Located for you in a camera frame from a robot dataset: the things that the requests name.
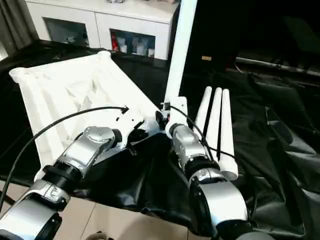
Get dark left robot foot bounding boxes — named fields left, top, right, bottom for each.
left=86, top=231, right=113, bottom=240

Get black mat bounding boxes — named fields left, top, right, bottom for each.
left=0, top=39, right=320, bottom=238

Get grey curtain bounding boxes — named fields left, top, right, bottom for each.
left=0, top=0, right=40, bottom=57

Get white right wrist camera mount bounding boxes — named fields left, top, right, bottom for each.
left=159, top=96, right=188, bottom=138

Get white cabinet with glass doors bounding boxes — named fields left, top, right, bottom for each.
left=24, top=0, right=181, bottom=61

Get black metal stand leg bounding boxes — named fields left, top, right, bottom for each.
left=0, top=189, right=16, bottom=205

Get white plastic table leg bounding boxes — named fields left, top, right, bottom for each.
left=193, top=86, right=213, bottom=135
left=206, top=86, right=224, bottom=157
left=163, top=0, right=199, bottom=107
left=219, top=88, right=239, bottom=181

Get white plastic table top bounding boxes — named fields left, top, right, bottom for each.
left=8, top=49, right=167, bottom=182

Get dark metal rod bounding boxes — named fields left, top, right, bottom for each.
left=201, top=55, right=320, bottom=76

